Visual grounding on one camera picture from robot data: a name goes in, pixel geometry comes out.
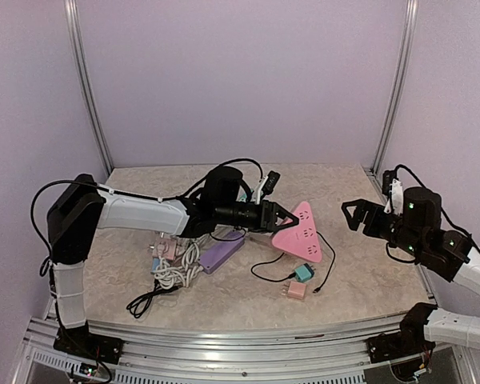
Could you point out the aluminium front frame rail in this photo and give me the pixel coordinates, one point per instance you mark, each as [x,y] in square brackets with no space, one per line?
[311,355]

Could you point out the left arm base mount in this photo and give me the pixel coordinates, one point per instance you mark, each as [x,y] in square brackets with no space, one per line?
[96,347]

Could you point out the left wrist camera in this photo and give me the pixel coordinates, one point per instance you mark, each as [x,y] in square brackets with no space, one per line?
[265,187]

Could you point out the pink triangular power strip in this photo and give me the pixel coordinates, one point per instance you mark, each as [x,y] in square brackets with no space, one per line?
[301,240]

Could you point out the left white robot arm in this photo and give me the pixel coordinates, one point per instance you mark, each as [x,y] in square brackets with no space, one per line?
[86,206]

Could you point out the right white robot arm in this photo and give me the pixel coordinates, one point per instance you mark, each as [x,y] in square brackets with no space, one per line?
[438,325]

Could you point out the teal plug adapter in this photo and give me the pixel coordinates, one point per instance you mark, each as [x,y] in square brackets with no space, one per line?
[304,273]

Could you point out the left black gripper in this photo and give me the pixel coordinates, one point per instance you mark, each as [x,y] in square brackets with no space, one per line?
[269,214]

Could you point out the right aluminium corner post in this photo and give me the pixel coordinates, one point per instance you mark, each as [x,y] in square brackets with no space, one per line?
[404,53]

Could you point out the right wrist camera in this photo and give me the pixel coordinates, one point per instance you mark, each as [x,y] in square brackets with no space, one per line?
[392,189]

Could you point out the pink small plug adapter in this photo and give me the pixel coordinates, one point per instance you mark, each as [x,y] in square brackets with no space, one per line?
[163,247]

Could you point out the purple power strip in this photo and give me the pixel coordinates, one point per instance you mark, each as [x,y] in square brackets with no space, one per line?
[221,252]

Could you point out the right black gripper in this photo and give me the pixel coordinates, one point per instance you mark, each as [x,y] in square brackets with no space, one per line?
[374,214]

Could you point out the aluminium corner post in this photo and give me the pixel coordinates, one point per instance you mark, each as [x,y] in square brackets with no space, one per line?
[404,53]
[78,51]

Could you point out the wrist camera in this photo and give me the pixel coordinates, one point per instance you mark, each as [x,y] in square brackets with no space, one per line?
[392,189]
[265,187]

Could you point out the left aluminium corner post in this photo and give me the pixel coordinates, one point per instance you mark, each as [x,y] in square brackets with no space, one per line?
[78,51]

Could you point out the light blue small plug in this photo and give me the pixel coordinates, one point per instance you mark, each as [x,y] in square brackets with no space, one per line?
[155,265]

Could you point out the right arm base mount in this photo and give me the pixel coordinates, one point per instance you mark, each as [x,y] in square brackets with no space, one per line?
[385,347]

